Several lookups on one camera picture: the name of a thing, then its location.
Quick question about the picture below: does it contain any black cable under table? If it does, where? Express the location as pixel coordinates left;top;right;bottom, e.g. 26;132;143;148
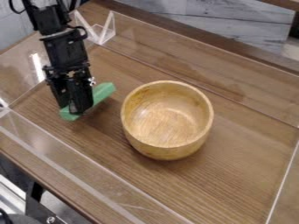
0;207;15;224

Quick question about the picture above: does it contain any clear acrylic tray wall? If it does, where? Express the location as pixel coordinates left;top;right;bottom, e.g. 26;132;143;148
0;108;187;224

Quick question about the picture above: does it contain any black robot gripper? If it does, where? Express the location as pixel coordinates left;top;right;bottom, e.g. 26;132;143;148
41;29;94;115

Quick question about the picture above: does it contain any black table leg bracket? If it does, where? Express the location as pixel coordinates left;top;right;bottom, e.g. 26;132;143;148
25;182;69;224

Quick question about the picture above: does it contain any brown wooden bowl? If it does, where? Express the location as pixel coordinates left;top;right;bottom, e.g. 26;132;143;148
121;80;214;160

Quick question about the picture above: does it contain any green rectangular block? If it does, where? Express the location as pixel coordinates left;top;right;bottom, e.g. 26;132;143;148
59;82;117;122

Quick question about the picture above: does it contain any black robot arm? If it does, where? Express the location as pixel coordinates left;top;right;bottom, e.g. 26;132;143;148
9;0;94;115

